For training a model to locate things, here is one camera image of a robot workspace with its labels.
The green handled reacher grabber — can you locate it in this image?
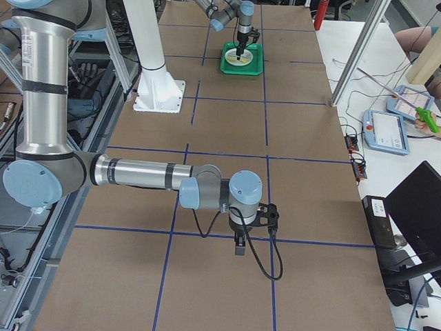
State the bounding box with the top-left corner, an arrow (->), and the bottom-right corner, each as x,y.
356,67 -> 440,132

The orange black connector lower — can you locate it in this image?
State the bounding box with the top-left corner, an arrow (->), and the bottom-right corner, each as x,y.
351,159 -> 367,182

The teach pendant tablet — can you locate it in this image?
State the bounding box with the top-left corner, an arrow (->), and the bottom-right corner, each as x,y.
362,110 -> 410,156
386,85 -> 435,123

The red cylinder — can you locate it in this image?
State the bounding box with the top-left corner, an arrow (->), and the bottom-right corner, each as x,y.
314,0 -> 329,31

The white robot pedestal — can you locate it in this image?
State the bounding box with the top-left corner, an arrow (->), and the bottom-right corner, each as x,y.
123,0 -> 185,114

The black computer box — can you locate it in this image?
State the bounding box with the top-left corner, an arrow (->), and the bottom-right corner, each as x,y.
362,195 -> 396,250

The far teach pendant tablet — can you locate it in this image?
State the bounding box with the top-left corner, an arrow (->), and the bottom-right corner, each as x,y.
386,85 -> 435,123

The white round plate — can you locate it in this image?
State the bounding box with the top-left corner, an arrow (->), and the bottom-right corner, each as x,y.
224,48 -> 254,67

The yellow plastic spoon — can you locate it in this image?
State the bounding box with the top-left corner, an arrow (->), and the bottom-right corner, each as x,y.
227,57 -> 252,66

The aluminium frame post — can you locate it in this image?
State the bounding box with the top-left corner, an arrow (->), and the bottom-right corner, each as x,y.
330,0 -> 391,107

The orange black connector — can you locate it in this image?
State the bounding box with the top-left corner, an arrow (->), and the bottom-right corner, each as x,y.
344,134 -> 359,152
351,159 -> 367,182

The black monitor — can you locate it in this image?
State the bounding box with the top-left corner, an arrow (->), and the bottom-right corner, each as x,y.
383,159 -> 441,263

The green plastic tray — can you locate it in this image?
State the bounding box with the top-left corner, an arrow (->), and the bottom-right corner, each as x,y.
220,42 -> 263,77

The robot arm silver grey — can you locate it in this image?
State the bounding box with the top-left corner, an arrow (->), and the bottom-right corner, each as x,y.
3,1 -> 263,255
195,0 -> 260,60

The near teach pendant tablet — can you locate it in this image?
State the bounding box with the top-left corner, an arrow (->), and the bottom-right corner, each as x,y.
362,110 -> 410,156

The orange black connector upper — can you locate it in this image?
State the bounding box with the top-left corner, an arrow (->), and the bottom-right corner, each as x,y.
344,134 -> 359,152

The aluminium side frame rail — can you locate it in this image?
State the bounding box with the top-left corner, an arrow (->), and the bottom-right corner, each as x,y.
1,23 -> 137,330

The person hand holding grabber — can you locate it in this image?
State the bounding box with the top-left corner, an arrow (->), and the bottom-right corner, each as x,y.
414,119 -> 441,138

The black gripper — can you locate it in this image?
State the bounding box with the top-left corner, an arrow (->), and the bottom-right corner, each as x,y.
229,218 -> 246,256
236,31 -> 249,61

